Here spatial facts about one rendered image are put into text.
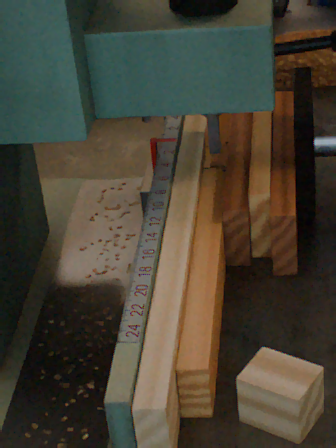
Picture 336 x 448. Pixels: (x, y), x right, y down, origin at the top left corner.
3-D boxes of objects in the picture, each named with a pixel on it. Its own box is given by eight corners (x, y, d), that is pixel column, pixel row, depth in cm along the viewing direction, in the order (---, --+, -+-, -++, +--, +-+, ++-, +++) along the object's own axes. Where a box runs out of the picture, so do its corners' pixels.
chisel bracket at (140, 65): (276, 131, 74) (272, 24, 69) (92, 138, 76) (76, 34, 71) (277, 88, 80) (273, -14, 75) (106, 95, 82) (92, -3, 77)
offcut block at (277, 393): (324, 410, 60) (324, 366, 58) (300, 445, 58) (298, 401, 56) (264, 388, 62) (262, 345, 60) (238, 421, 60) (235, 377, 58)
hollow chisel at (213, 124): (220, 154, 79) (216, 97, 76) (209, 154, 79) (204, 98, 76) (221, 148, 79) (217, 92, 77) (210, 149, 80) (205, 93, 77)
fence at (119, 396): (140, 471, 58) (129, 401, 55) (112, 470, 58) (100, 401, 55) (207, 52, 107) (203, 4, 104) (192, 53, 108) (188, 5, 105)
